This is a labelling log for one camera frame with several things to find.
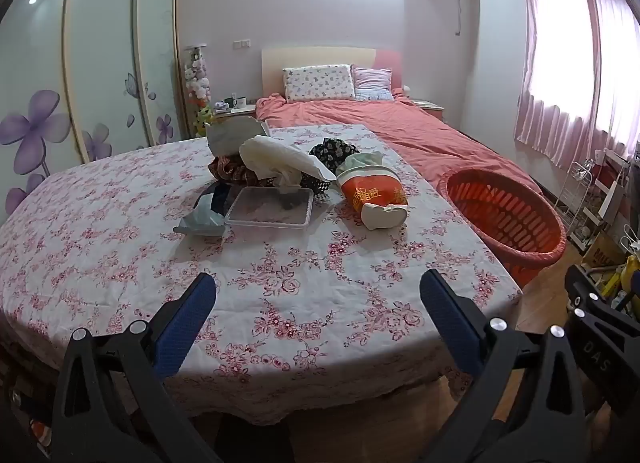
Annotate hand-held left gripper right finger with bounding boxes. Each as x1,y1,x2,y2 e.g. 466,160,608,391
419,270,591,463

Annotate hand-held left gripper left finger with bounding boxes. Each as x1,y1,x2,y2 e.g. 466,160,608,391
50,272,223,463

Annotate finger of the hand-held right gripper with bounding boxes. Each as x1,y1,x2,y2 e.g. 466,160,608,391
564,264,640,416

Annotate orange laundry basket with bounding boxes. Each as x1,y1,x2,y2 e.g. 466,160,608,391
437,169,568,284

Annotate red plaid cloth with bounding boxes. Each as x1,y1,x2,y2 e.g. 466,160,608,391
209,155,261,187

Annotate black floral cloth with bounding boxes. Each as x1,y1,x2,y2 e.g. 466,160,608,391
309,138,361,171

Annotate yellow bottle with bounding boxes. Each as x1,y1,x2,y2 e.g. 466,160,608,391
602,255,638,299

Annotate cardboard box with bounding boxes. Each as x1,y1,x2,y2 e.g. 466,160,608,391
582,233,626,274

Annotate pink floral tablecloth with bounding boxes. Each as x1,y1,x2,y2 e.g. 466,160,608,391
0,124,523,426

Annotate clear plastic tray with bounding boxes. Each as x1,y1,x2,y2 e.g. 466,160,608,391
224,186,315,230

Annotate red and white sock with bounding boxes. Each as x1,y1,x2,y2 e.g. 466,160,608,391
336,168,408,231

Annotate pale green cloth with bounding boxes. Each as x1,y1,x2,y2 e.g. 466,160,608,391
336,152,385,178

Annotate cream white cloth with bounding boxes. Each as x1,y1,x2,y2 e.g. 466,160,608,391
239,135,337,190

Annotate salmon duvet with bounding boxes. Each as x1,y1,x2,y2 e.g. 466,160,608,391
256,88,546,198

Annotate pink nightstand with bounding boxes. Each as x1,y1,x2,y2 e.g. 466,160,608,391
412,99,446,121
212,105,258,124

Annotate pink curtain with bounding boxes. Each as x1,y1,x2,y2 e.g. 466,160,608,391
515,0,640,174

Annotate clear tube of plush toys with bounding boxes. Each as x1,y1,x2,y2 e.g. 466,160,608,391
184,44,216,138

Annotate pink striped pillow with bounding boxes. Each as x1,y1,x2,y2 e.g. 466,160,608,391
351,65,396,102

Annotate white floral pillow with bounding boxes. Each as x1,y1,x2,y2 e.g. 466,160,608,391
282,64,357,104

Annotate cream and pink headboard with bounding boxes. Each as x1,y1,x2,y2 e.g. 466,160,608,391
261,46,403,98

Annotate wardrobe with purple flowers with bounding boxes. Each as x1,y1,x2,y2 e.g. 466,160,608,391
0,0,188,216

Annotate white wire rack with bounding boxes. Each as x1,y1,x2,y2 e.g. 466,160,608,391
555,160,601,249

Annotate white pipe duct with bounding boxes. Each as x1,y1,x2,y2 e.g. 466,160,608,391
454,0,481,37

